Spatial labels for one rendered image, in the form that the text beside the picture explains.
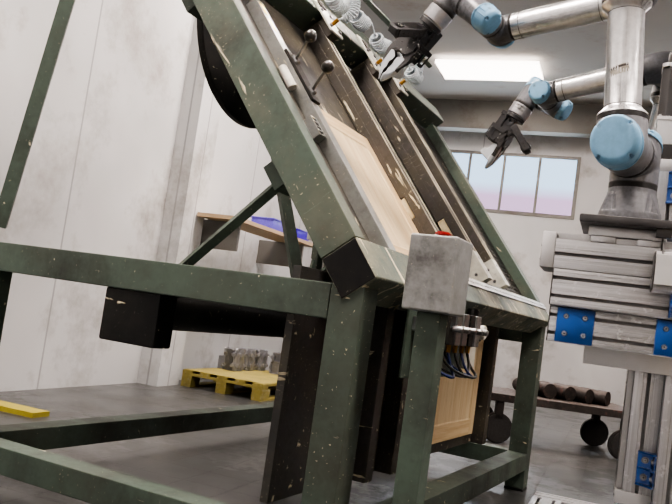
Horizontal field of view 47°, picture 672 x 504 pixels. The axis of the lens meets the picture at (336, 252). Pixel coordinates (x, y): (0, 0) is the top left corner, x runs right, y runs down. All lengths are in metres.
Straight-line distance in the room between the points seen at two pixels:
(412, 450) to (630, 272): 0.67
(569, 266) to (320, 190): 0.64
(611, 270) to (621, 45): 0.53
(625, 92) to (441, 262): 0.59
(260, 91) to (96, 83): 3.22
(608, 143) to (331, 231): 0.68
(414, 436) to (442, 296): 0.33
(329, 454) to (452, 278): 0.51
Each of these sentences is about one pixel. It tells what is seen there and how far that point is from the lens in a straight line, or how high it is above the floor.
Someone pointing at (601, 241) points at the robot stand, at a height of 0.98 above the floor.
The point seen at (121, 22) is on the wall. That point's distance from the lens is 5.51.
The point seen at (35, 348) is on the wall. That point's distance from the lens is 5.04.
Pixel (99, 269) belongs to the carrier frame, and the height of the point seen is 0.75.
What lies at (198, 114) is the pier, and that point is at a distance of 5.98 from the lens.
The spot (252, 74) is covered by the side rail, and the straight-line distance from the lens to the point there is 2.16.
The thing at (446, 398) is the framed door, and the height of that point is 0.43.
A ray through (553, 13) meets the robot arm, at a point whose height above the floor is 1.59.
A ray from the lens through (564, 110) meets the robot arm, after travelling 2.83.
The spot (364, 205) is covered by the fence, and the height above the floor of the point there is 1.03.
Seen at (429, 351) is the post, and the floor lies 0.66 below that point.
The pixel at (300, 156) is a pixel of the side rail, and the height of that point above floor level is 1.10.
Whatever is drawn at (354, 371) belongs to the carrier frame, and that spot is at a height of 0.59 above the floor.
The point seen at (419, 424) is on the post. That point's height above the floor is 0.49.
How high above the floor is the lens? 0.72
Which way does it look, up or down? 4 degrees up
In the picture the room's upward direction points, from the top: 8 degrees clockwise
